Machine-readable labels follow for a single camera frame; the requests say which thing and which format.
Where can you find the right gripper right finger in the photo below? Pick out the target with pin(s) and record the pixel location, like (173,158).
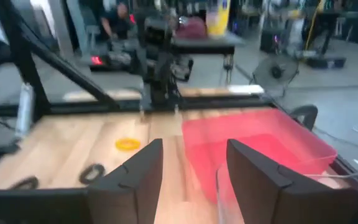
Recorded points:
(269,193)

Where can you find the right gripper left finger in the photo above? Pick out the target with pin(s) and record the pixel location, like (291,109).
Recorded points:
(132,186)

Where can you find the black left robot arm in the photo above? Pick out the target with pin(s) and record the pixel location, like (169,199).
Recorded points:
(160,77)

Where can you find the person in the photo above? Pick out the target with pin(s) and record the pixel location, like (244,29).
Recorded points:
(117,21)

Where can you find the black table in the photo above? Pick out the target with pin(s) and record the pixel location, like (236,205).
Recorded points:
(207,45)

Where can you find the pink translucent plastic bin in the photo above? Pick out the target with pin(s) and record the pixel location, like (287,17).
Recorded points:
(259,130)

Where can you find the yellow container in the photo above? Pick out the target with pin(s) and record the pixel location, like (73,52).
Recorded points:
(218,17)

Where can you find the black floor fan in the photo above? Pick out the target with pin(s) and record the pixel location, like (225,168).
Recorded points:
(275,71)

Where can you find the white cylinder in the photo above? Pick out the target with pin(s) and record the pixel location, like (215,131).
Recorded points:
(25,109)

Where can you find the black curved bracket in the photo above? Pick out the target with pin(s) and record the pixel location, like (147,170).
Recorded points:
(308,112)

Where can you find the black rig frame strut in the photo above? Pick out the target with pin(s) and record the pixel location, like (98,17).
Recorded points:
(26,56)

